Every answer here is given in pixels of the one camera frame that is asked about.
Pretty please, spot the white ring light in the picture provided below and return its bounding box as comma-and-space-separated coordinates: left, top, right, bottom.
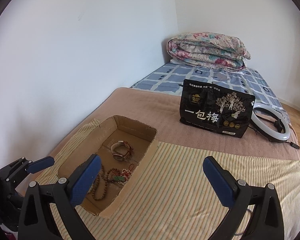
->
250, 103, 300, 150

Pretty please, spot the brown wooden bead necklace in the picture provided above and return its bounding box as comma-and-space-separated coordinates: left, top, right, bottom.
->
89, 164, 121, 202

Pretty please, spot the black snack bag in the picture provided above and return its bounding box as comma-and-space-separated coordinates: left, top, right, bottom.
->
179, 79, 255, 138

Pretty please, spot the pearl bead bracelet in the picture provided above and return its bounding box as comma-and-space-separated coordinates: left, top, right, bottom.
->
119, 169, 133, 185

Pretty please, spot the brown bed blanket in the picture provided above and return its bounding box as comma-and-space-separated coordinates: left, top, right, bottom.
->
14, 87, 300, 196

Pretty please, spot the brown cardboard tray box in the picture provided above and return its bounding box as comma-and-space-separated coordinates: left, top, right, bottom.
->
58, 115, 158, 219

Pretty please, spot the folded floral quilt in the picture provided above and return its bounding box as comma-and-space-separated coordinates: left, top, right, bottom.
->
166, 32, 251, 72

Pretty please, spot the brown leather wrist watch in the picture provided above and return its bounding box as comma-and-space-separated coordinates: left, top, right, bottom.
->
110, 140, 133, 161

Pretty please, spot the red string jade pendant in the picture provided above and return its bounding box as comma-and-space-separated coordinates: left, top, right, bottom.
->
112, 164, 134, 185

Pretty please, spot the blue plaid mattress sheet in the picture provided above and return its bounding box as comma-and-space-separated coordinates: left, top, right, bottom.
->
132, 63, 290, 121

